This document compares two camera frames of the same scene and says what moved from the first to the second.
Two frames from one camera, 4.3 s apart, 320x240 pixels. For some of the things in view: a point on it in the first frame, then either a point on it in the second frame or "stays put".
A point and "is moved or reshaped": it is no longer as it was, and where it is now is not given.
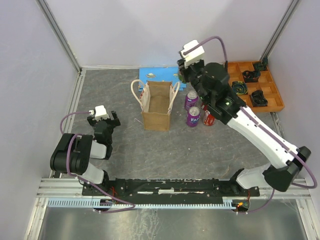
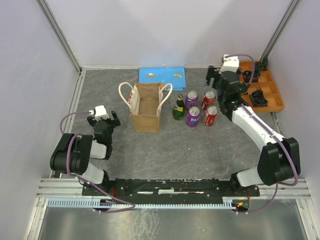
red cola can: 208,119 stays put
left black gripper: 114,122 stays put
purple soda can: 193,116 stays put
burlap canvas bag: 156,98 is moved or reshaped
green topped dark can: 181,78 -> 179,109
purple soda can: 191,99 stays put
